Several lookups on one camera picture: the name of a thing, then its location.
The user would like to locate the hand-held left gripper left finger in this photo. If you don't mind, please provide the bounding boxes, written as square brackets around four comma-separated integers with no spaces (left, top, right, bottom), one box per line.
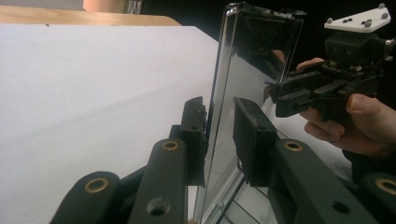
[169,96,209,188]

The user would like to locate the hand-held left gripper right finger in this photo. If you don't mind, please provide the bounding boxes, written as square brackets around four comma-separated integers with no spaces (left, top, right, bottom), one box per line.
[233,96,278,189]

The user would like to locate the clear grey plastic compartment box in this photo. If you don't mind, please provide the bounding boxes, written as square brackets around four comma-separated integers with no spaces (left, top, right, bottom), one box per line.
[191,1,307,224]

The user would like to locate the white table cover board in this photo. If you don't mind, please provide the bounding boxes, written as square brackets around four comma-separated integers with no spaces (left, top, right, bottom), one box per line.
[0,23,354,224]

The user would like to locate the wooden table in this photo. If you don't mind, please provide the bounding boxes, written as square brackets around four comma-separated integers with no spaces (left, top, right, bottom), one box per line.
[0,5,182,27]

